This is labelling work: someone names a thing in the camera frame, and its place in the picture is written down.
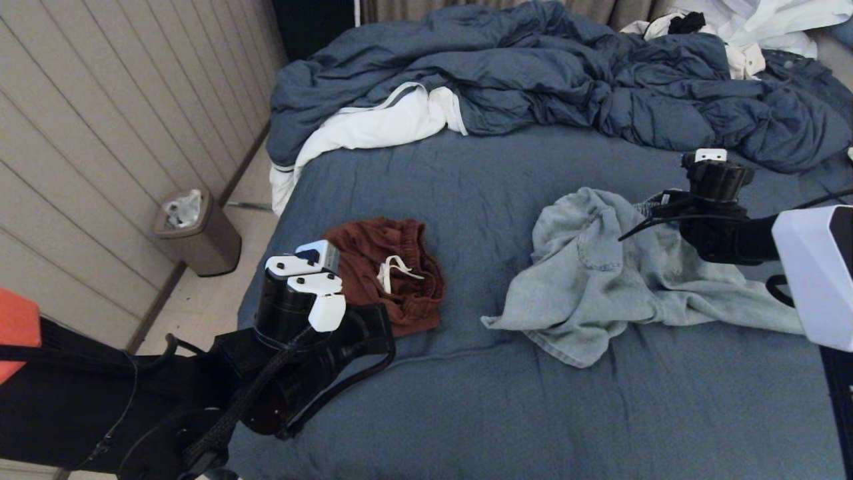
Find dark blue denim garment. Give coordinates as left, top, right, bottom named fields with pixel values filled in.
left=760, top=50, right=853, bottom=104

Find small black garment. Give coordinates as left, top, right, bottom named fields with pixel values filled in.
left=666, top=12, right=705, bottom=35

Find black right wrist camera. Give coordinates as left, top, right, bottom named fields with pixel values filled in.
left=681, top=148, right=755, bottom=204

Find black and white left wrist camera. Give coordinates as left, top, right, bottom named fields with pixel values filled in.
left=255, top=240, right=347, bottom=347

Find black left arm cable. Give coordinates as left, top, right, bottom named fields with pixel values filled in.
left=177, top=320, right=334, bottom=480

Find white crumpled clothing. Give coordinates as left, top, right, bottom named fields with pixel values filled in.
left=666, top=0, right=853, bottom=59

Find dark blue crumpled duvet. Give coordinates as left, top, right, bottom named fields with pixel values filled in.
left=267, top=2, right=853, bottom=174

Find brown trash bin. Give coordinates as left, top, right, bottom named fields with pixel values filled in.
left=153, top=190, right=242, bottom=277

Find light blue denim shorts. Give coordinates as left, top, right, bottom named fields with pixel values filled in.
left=481, top=187, right=807, bottom=369

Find bed with blue sheet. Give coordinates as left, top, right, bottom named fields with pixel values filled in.
left=189, top=123, right=853, bottom=480

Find beige curtain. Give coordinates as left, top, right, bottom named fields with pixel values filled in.
left=360, top=0, right=674, bottom=33

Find dark cabinet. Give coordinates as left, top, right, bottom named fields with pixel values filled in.
left=271, top=0, right=355, bottom=64

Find blue pillow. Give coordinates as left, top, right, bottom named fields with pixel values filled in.
left=823, top=13, right=853, bottom=51

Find rust brown drawstring shorts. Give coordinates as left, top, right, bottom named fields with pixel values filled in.
left=322, top=217, right=446, bottom=337

